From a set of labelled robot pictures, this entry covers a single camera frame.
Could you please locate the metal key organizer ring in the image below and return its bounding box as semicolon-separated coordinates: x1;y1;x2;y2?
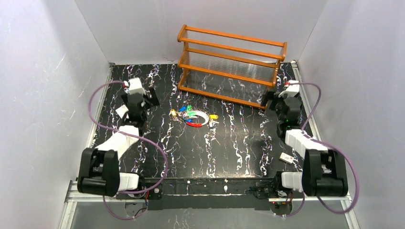
181;109;211;128

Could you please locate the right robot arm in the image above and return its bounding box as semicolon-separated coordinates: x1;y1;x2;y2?
261;91;348;197

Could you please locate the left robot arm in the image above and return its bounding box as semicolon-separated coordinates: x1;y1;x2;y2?
77;87;160;197

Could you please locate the white card box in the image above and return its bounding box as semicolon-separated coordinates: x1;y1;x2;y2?
115;104;128;119

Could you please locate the orange wooden shelf rack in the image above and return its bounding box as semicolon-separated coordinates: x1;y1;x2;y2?
177;24;288;109

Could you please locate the small white box right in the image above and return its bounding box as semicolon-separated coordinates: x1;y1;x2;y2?
279;153;294;164

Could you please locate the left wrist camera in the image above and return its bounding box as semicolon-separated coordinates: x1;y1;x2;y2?
123;77;146;95

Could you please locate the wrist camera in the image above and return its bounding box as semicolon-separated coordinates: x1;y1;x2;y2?
123;77;146;95
278;80;300;98

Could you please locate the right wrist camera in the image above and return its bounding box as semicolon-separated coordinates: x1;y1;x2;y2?
278;80;300;98

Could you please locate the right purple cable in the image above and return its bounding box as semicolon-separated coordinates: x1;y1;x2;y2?
272;82;361;219

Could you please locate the purple cable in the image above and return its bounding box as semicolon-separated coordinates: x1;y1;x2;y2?
272;82;361;219
88;80;169;220

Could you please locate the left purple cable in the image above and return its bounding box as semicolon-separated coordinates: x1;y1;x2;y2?
88;80;169;220

